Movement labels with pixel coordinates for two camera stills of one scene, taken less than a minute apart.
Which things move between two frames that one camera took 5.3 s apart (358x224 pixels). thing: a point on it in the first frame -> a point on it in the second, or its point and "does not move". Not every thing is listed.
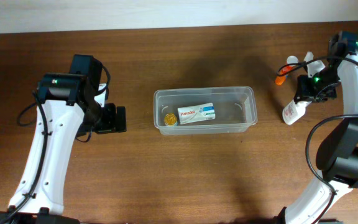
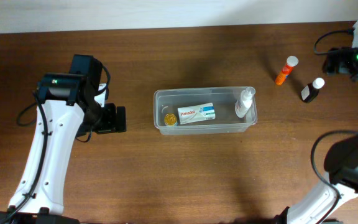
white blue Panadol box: x=196 y=113 does not move
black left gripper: x=110 y=124 does not move
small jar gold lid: x=170 y=119 does not move
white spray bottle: x=293 y=111 -> x=243 y=104
